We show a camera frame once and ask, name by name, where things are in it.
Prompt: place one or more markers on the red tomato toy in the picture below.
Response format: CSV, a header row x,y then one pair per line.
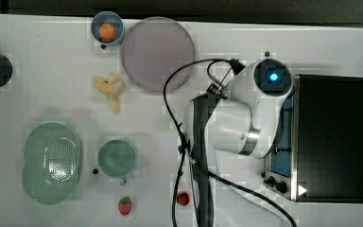
x,y
183,198

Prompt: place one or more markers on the peeled banana toy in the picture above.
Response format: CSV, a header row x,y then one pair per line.
x,y
112,86

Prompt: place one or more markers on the red strawberry toy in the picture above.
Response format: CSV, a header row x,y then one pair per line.
x,y
125,206

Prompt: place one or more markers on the silver toaster oven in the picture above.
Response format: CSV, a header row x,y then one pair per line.
x,y
318,153

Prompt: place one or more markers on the orange fruit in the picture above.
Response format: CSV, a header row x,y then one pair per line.
x,y
107,32

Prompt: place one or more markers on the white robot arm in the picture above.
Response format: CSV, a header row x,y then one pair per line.
x,y
241,117

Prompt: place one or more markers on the grey round plate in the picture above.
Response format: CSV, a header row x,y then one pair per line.
x,y
154,49

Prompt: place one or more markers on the blue cup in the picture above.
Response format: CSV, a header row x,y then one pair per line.
x,y
113,19

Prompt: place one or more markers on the green strainer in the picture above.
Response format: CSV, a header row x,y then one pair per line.
x,y
52,163

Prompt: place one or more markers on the green mug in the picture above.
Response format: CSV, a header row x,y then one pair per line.
x,y
117,159

